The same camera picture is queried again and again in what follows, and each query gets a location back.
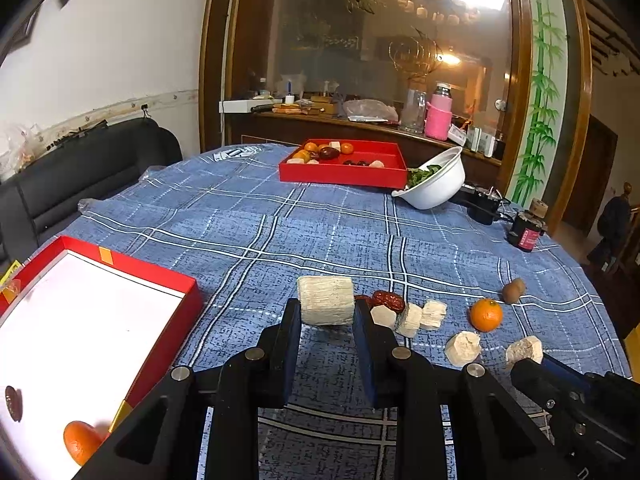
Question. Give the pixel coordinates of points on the wooden framed glass partition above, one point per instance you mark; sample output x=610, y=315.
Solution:
x=215, y=35

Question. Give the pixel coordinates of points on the blue plaid tablecloth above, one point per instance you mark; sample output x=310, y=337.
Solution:
x=300, y=220

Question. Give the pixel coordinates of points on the clear plastic bag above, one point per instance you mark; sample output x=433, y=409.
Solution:
x=20, y=140

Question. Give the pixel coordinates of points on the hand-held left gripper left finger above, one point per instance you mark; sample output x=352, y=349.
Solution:
x=290, y=360

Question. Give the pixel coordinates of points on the wooden sideboard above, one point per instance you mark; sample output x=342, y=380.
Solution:
x=360, y=132

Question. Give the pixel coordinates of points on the black sofa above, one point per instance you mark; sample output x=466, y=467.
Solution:
x=75, y=175

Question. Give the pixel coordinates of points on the white bowl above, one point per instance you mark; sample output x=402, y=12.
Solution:
x=440, y=185

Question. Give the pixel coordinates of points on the green bamboo wall decal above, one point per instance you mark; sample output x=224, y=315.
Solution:
x=542, y=85

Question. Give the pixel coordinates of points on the red box with white inside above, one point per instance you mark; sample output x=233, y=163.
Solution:
x=75, y=320

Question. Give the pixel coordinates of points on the black jar with red label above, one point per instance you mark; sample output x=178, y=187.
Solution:
x=524, y=232

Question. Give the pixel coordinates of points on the black electronic device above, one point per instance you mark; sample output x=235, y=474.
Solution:
x=481, y=206

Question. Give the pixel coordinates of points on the green leafy vegetables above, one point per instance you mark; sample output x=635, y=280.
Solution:
x=422, y=175

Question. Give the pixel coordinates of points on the clear glass pitcher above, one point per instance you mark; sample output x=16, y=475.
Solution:
x=413, y=110

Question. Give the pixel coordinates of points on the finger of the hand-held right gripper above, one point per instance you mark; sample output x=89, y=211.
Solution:
x=565, y=374
x=537, y=385

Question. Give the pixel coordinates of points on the yellow paper packet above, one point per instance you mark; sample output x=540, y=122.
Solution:
x=7, y=277

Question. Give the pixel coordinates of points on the orange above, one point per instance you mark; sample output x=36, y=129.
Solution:
x=486, y=315
x=301, y=155
x=77, y=440
x=346, y=148
x=311, y=146

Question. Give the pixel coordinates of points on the wooden cork stopper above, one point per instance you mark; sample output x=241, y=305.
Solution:
x=539, y=208

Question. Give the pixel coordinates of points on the crumpled plastic bag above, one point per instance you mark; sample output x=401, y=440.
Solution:
x=370, y=109

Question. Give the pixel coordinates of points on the dark red fruit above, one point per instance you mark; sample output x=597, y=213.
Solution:
x=327, y=153

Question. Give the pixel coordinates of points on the pink thermos bottle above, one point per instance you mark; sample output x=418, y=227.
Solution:
x=439, y=112

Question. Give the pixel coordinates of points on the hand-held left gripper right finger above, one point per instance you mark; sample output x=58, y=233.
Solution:
x=365, y=360

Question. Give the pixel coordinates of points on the large sugarcane piece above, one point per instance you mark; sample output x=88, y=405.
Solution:
x=325, y=300

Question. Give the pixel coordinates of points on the flat white box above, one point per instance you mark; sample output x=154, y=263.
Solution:
x=240, y=105

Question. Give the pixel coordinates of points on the white carton box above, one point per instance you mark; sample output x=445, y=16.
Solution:
x=484, y=141

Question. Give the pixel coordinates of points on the brown kiwi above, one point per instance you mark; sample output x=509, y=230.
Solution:
x=514, y=291

